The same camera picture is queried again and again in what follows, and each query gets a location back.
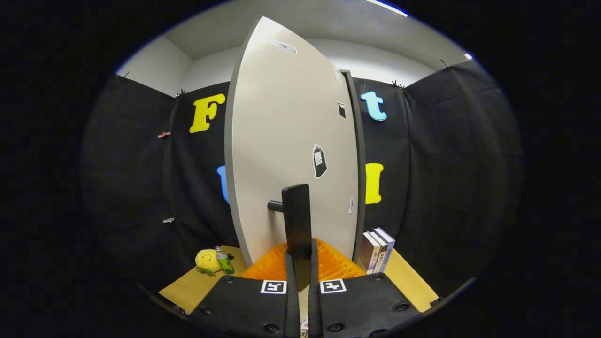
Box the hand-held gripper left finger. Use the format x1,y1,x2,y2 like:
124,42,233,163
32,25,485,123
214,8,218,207
188,239,301,338

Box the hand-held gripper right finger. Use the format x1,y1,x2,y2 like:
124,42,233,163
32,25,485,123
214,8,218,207
308,238,421,338

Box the black cabinet door handle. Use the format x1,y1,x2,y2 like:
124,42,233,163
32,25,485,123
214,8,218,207
268,184,313,292

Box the beige shoe cabinet door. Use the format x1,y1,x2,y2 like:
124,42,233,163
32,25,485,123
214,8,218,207
224,16,360,266

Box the grey shoe cabinet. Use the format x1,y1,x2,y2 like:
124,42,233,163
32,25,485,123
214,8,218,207
340,69,368,256

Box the brown cover book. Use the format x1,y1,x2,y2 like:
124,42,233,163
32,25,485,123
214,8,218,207
358,231,381,274

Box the green bottle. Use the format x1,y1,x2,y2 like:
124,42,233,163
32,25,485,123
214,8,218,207
215,246,235,275

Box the white spine book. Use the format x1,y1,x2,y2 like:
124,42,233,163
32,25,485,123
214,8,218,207
369,230,389,274

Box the pale blue cover book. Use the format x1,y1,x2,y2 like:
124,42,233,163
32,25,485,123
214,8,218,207
373,227,396,273

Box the yellow plush toy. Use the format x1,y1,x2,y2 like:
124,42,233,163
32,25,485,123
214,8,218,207
195,249,223,277

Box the black backdrop cloth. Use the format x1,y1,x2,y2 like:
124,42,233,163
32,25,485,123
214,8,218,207
80,59,525,310

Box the long ceiling light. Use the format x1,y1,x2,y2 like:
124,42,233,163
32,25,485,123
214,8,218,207
366,0,408,17

